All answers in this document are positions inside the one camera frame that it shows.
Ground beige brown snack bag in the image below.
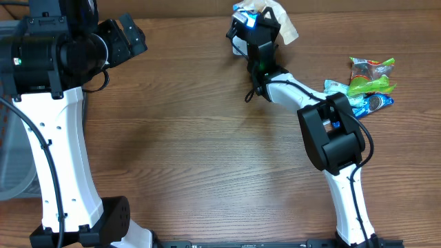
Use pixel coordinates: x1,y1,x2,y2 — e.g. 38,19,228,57
233,0,299,45

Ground teal wet wipes pack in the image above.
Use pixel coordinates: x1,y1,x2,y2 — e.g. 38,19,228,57
323,79,364,108

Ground green clear snack bag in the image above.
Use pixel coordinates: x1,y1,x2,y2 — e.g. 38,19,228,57
347,57,397,96

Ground blue Oreo cookie pack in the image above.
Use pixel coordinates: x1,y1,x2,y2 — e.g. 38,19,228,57
352,94,394,119

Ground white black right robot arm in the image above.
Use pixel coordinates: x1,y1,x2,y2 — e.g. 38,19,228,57
226,7,381,247

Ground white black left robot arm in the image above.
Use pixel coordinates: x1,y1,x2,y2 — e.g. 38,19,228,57
1,0,158,248

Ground white barcode scanner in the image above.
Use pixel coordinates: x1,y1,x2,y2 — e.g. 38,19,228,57
232,37,247,56

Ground grey plastic mesh basket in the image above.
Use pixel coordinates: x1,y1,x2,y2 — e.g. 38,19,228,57
0,19,89,202

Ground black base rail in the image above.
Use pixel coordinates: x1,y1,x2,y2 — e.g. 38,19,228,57
160,239,404,248

